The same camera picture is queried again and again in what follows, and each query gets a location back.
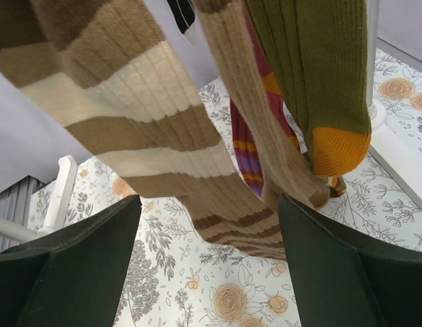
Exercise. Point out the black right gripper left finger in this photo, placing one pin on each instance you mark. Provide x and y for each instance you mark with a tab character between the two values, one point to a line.
73	277

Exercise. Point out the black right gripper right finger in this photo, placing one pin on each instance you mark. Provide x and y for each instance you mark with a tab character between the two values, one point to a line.
342	277

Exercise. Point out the floral patterned table mat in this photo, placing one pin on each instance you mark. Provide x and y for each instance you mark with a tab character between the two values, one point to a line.
176	279

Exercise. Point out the olive green orange-toe sock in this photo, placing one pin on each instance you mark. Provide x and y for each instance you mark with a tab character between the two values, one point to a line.
318	53

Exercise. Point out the brown cream striped sock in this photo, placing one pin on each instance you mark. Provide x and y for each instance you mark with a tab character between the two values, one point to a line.
105	71

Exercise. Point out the black white striped sock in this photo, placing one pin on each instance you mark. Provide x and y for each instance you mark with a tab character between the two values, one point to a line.
185	18

